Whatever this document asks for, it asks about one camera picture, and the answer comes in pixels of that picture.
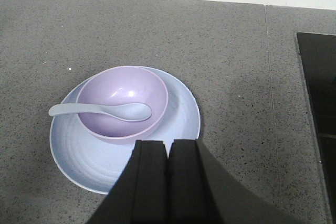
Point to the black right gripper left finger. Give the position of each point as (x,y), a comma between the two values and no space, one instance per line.
(140,193)

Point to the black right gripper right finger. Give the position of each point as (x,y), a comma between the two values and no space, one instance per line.
(201,190)

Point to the light blue plastic spoon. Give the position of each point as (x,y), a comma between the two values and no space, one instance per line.
(131,112)

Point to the purple plastic bowl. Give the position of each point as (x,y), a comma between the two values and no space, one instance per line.
(121,85)

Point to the black gas cooktop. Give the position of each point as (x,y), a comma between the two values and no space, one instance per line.
(317,52)

